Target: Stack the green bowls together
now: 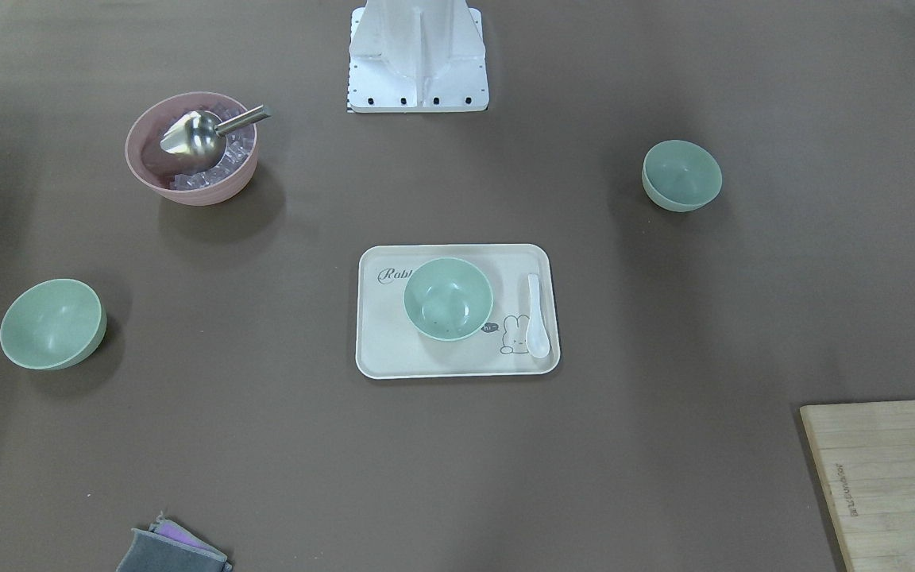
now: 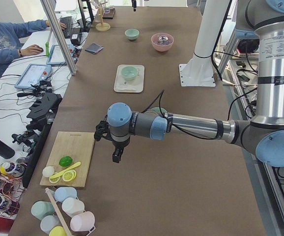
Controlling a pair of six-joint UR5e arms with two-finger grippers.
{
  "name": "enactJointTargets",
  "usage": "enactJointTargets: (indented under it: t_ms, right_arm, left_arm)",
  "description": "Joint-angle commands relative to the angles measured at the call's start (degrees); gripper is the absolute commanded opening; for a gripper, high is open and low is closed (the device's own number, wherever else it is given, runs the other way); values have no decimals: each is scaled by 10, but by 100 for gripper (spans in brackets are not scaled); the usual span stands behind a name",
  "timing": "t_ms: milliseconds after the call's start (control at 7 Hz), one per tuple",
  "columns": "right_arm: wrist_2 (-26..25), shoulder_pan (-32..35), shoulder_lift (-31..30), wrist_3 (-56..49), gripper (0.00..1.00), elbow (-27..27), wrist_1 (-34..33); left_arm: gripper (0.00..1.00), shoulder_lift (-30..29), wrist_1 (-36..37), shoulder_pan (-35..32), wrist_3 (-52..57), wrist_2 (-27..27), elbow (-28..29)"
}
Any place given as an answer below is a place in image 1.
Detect green bowl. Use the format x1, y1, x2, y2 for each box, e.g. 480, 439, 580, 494
403, 257, 495, 342
0, 278, 106, 370
642, 140, 724, 213

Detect wooden cutting board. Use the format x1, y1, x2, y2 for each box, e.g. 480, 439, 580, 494
800, 400, 915, 571

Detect grey folded cloth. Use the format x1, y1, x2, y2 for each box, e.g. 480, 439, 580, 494
116, 514, 233, 571

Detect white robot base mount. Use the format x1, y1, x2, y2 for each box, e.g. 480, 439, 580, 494
346, 1, 490, 114

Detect metal ice scoop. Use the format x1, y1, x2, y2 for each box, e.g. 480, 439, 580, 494
159, 105, 272, 175

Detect white ceramic spoon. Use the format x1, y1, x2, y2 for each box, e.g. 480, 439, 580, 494
526, 274, 551, 359

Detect ice cubes in bowl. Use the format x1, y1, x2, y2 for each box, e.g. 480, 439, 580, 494
164, 107, 250, 191

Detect green bowl on tray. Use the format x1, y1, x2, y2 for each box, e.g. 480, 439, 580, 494
403, 257, 495, 342

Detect cream rabbit tray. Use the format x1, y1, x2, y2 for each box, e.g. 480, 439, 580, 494
355, 243, 562, 380

